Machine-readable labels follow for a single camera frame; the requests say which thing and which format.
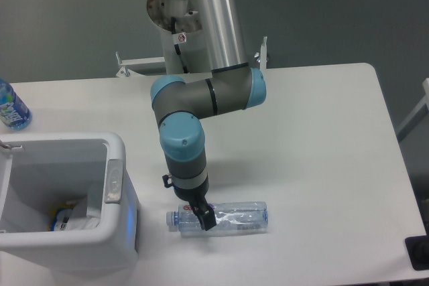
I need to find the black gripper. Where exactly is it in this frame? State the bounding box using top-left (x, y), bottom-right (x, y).
top-left (162, 174), bottom-right (215, 231)

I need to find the clear plastic bottle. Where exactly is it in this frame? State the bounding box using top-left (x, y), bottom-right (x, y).
top-left (166, 202), bottom-right (269, 234)

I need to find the white paper wrapper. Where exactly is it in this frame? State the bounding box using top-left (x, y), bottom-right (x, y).
top-left (66, 194), bottom-right (101, 231)

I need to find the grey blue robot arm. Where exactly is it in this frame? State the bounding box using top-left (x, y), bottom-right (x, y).
top-left (146, 0), bottom-right (267, 230)

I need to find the white plastic trash can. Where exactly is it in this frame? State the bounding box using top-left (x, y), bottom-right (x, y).
top-left (1, 132), bottom-right (140, 271)

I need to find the colourful snack package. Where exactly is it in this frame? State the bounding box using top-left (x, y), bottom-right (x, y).
top-left (50, 200), bottom-right (78, 232)

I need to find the black clamp at table edge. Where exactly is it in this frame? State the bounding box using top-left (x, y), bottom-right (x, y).
top-left (405, 235), bottom-right (428, 271)

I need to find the blue labelled water bottle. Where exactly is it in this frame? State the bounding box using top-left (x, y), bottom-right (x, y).
top-left (1, 79), bottom-right (32, 131)

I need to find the white metal stand leg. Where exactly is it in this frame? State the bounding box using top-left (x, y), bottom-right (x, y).
top-left (396, 78), bottom-right (428, 142)

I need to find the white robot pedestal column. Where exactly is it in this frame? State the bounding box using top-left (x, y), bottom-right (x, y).
top-left (147, 0), bottom-right (210, 74)

